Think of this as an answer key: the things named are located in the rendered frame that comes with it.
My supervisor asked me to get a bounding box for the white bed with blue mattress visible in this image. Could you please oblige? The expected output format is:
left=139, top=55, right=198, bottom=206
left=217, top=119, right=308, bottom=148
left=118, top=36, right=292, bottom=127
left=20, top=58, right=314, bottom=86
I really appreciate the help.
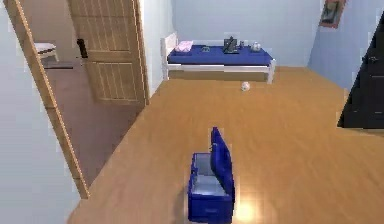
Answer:
left=160, top=31, right=277, bottom=85

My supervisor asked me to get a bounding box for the pink pillow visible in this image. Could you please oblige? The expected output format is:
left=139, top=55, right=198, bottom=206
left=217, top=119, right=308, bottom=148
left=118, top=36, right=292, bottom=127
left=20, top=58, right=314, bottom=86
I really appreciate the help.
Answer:
left=174, top=40, right=195, bottom=53

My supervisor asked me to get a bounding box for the black laptop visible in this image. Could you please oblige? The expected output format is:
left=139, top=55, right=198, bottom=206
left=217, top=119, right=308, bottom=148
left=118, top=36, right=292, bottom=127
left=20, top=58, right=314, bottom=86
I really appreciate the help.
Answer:
left=222, top=35, right=240, bottom=55

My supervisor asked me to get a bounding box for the blue open cooler box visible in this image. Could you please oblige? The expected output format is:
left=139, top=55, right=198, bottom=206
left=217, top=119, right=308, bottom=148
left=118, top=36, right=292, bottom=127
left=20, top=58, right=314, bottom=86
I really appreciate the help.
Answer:
left=187, top=126, right=236, bottom=224

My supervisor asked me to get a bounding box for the wooden room door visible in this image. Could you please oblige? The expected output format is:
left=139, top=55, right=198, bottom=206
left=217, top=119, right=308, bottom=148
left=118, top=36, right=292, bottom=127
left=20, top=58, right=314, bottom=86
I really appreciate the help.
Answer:
left=66, top=0, right=150, bottom=107

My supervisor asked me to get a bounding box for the white stool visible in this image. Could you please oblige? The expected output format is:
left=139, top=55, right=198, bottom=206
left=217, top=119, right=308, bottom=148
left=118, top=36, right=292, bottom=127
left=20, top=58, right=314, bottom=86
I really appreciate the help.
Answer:
left=34, top=42, right=60, bottom=63

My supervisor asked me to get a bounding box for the black cupboard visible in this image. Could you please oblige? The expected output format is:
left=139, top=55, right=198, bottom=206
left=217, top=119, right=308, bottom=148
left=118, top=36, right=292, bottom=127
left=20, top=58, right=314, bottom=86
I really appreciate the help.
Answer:
left=336, top=11, right=384, bottom=130

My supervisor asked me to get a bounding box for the black door handle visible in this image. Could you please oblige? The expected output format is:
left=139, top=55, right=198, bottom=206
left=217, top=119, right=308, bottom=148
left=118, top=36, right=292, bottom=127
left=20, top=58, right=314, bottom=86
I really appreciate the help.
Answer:
left=76, top=38, right=89, bottom=59

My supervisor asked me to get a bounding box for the red framed wall picture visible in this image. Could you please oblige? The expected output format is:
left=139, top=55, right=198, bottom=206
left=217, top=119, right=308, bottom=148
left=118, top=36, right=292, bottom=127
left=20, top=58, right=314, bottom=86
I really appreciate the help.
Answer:
left=318, top=0, right=347, bottom=30

